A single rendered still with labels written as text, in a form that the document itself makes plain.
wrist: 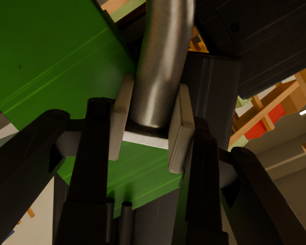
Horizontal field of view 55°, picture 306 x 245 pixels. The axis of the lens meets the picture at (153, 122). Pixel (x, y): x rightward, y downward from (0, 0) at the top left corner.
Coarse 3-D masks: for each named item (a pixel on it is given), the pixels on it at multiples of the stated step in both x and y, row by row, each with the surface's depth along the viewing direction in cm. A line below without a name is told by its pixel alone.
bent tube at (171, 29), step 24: (168, 0) 16; (192, 0) 17; (168, 24) 17; (192, 24) 18; (144, 48) 18; (168, 48) 18; (144, 72) 19; (168, 72) 18; (144, 96) 19; (168, 96) 19; (144, 120) 20; (168, 120) 20; (144, 144) 20
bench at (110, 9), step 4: (108, 0) 92; (112, 0) 94; (116, 0) 96; (120, 0) 98; (124, 0) 100; (128, 0) 103; (104, 4) 93; (108, 4) 95; (112, 4) 97; (116, 4) 99; (120, 4) 102; (104, 8) 97; (108, 8) 99; (112, 8) 101; (116, 8) 103; (108, 12) 102; (112, 12) 105
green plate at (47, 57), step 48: (0, 0) 20; (48, 0) 20; (96, 0) 21; (0, 48) 22; (48, 48) 21; (96, 48) 21; (0, 96) 23; (48, 96) 23; (96, 96) 23; (144, 192) 27
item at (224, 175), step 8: (200, 120) 18; (200, 128) 17; (208, 128) 17; (224, 152) 15; (224, 160) 14; (224, 168) 14; (232, 168) 14; (224, 176) 14; (232, 176) 14; (224, 184) 14; (232, 184) 14; (240, 184) 14
